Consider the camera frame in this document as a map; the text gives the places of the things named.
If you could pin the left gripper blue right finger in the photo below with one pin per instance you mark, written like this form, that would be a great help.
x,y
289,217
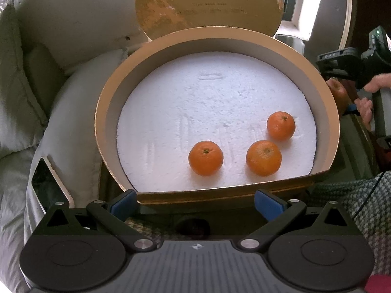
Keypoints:
x,y
268,205

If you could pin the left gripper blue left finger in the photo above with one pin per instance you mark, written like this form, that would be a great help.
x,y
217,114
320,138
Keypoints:
x,y
124,205

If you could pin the red apple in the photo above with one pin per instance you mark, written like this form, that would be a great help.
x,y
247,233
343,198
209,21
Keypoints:
x,y
340,95

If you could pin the small orange tangerine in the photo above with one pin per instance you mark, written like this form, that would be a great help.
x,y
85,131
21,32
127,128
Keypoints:
x,y
281,126

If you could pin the gold round box base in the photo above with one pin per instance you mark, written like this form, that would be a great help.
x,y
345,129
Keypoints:
x,y
221,39

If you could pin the gold round box lid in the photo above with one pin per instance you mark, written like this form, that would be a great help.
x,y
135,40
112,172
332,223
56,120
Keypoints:
x,y
161,17

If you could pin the smartphone with white case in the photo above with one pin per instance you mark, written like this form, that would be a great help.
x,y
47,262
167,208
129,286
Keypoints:
x,y
49,188

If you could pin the houndstooth fabric clothing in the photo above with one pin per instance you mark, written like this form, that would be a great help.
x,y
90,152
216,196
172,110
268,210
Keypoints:
x,y
368,204

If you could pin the white foam insert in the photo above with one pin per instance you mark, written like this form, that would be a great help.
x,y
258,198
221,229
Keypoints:
x,y
222,97

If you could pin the grey sofa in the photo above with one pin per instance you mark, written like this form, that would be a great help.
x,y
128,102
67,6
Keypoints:
x,y
43,42

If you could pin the window with dark frame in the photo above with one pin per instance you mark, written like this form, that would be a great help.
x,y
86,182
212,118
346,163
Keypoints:
x,y
299,18

